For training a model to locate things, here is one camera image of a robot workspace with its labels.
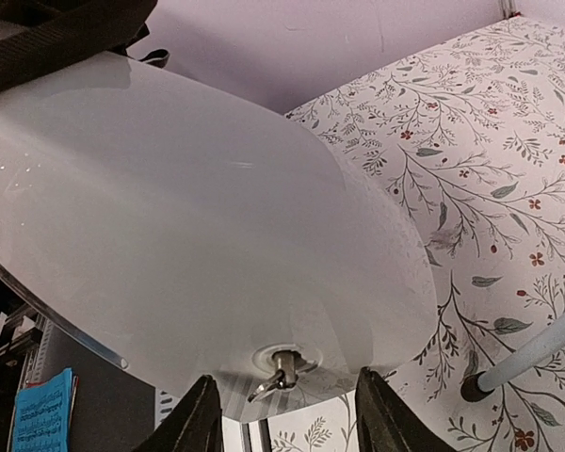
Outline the white metronome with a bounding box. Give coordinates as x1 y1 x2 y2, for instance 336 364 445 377
0 54 436 422

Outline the grey perforated music stand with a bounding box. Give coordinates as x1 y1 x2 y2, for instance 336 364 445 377
460 313 565 403

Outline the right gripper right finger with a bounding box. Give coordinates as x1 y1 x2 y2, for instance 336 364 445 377
355 367 447 452

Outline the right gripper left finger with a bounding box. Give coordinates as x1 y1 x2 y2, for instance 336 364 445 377
133 375 224 452

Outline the blue sheet music booklet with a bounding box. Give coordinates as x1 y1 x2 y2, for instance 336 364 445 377
11 368 76 452

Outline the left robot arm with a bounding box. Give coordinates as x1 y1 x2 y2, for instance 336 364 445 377
0 0 157 92

